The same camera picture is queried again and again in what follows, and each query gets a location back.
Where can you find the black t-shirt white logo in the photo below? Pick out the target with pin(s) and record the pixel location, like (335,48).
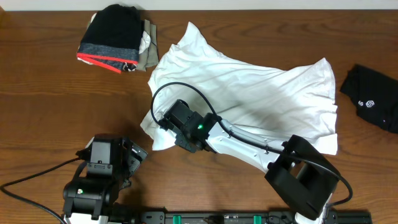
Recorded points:
(374,95)

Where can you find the white t-shirt pixel print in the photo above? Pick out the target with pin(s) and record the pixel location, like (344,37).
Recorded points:
(257,99)

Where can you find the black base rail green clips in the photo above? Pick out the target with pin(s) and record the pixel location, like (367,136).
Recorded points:
(271,217)

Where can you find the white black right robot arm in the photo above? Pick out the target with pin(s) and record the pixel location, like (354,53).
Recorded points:
(302,177)

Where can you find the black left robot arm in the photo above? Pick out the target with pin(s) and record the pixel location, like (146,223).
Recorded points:
(93,200)

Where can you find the olive grey folded garment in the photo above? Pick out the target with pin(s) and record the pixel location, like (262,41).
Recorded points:
(148,51)

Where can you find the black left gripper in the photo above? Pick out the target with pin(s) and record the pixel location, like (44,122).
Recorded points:
(134,161)

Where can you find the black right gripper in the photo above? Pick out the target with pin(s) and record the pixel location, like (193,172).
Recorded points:
(181,142)

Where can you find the black folded garment pink trim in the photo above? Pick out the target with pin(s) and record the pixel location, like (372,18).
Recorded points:
(112,37)

